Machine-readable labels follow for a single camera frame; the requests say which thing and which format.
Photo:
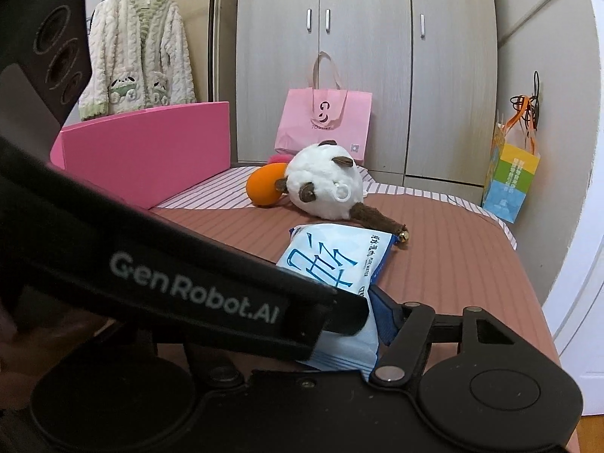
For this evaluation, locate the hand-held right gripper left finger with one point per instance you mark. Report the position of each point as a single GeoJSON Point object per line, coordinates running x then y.
{"type": "Point", "coordinates": [222, 370]}

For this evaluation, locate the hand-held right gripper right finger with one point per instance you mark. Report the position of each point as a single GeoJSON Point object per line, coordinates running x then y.
{"type": "Point", "coordinates": [383, 315]}

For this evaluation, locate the blue wet wipes pack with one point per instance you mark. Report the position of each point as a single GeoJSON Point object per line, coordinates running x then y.
{"type": "Point", "coordinates": [330, 259]}

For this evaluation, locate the pink cardboard box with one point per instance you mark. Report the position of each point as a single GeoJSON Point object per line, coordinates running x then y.
{"type": "Point", "coordinates": [141, 151]}

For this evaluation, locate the brown striped blanket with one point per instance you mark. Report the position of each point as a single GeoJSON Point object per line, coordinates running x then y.
{"type": "Point", "coordinates": [448, 269]}

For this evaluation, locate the striped bed sheet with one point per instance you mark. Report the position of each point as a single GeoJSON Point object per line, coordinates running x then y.
{"type": "Point", "coordinates": [212, 193]}

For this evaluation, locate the orange ball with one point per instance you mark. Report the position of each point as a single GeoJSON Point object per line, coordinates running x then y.
{"type": "Point", "coordinates": [264, 184]}

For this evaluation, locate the white panda plush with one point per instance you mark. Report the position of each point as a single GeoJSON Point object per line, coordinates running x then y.
{"type": "Point", "coordinates": [321, 179]}

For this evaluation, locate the pink ball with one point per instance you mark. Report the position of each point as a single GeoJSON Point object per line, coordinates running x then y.
{"type": "Point", "coordinates": [278, 158]}

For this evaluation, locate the colourful paper gift bag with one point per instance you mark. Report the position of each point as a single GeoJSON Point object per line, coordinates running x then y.
{"type": "Point", "coordinates": [512, 184]}

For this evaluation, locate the pink paper shopping bag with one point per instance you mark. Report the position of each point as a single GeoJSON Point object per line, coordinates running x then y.
{"type": "Point", "coordinates": [325, 122]}

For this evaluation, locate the white fluffy panda robe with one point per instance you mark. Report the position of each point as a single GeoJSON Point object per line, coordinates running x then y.
{"type": "Point", "coordinates": [141, 47]}

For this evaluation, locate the black clothes rack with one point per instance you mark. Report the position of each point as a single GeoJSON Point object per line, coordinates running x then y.
{"type": "Point", "coordinates": [215, 33]}

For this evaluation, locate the grey three-door wardrobe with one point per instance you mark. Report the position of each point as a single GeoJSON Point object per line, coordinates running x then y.
{"type": "Point", "coordinates": [368, 56]}

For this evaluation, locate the black wall hook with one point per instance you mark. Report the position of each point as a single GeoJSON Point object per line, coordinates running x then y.
{"type": "Point", "coordinates": [531, 104]}

